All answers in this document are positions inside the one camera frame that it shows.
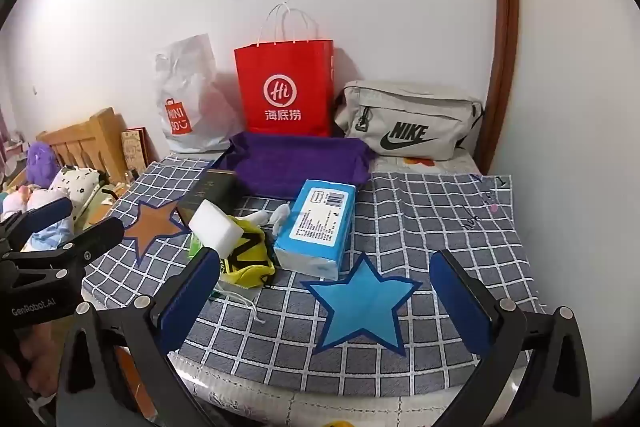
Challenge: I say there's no white plastic shopping bag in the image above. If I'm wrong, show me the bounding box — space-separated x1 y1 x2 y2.
154 33 246 154

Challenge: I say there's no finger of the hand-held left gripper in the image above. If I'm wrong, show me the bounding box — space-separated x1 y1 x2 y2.
0 197 75 253
10 217 126 279

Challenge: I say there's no white spotted pillow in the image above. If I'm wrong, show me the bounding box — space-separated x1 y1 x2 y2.
47 167 103 223

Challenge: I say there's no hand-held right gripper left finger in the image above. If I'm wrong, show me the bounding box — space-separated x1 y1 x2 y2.
54 248 222 427

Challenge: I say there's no small framed picture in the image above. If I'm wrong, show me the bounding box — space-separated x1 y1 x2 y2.
120 128 149 182

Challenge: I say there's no wooden headboard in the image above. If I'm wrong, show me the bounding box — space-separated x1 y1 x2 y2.
35 107 146 185

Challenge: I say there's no grey waist bag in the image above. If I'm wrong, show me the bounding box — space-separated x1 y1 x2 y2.
334 80 486 160

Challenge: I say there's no person's left hand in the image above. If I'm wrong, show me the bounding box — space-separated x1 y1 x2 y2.
0 324 68 400

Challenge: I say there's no purple plush toy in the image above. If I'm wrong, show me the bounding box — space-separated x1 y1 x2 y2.
26 142 61 188

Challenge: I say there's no blue tissue pack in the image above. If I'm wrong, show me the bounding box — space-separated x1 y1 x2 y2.
272 179 357 280

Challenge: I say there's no white patterned bed sheet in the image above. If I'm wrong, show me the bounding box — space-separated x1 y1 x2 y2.
167 147 531 427

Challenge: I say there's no light blue cloth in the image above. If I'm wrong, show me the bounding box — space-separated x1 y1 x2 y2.
25 217 76 253

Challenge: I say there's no yellow fabric pouch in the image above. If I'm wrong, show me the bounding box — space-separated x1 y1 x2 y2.
217 214 276 290

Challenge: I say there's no white sponge block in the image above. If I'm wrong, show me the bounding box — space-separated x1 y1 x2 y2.
187 199 244 258

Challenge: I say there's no brown wooden door frame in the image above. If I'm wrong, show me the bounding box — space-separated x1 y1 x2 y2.
472 0 521 175

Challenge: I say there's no red paper bag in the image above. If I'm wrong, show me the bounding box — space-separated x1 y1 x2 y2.
234 3 335 138

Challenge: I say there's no white cloth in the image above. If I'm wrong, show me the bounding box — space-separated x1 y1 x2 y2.
247 203 292 228

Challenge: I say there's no purple towel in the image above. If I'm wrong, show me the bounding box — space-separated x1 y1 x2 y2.
226 132 377 200

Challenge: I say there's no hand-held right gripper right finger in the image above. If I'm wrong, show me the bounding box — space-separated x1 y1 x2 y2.
429 249 593 427

